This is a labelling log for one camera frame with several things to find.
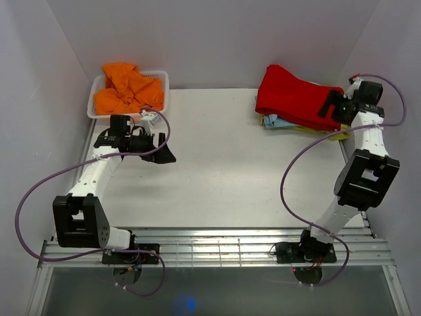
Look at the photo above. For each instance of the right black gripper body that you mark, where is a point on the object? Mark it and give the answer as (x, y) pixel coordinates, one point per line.
(349, 102)

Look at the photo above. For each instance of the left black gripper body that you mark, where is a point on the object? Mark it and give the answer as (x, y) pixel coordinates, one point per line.
(143, 144)

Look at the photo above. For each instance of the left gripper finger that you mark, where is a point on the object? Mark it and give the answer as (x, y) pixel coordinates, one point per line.
(162, 156)
(162, 139)

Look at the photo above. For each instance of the red trousers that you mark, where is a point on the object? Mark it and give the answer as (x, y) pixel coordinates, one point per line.
(294, 100)

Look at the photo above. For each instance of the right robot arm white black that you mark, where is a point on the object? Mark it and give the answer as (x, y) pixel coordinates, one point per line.
(367, 175)

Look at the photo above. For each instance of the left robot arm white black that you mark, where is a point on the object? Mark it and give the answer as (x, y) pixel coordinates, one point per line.
(80, 219)

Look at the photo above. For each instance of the yellow folded trousers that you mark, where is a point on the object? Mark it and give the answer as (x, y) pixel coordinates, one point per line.
(342, 136)

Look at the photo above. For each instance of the orange trousers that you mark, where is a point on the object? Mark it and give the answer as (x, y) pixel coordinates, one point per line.
(127, 91)

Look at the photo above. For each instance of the light blue folded trousers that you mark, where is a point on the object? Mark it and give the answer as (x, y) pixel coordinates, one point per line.
(274, 121)

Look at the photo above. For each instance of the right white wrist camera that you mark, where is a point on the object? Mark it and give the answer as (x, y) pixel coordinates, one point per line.
(354, 85)

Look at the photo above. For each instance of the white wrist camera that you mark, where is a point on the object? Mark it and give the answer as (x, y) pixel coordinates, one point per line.
(354, 85)
(148, 120)

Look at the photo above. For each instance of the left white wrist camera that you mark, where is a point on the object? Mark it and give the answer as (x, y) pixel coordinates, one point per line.
(148, 120)

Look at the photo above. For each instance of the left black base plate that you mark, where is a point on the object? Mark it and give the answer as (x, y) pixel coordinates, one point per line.
(112, 258)

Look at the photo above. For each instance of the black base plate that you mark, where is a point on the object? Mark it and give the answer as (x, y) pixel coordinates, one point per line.
(112, 258)
(295, 252)

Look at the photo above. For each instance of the aluminium rail frame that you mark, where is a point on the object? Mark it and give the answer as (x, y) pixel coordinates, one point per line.
(217, 214)

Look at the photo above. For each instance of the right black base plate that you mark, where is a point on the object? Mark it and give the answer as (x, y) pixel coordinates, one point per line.
(295, 252)

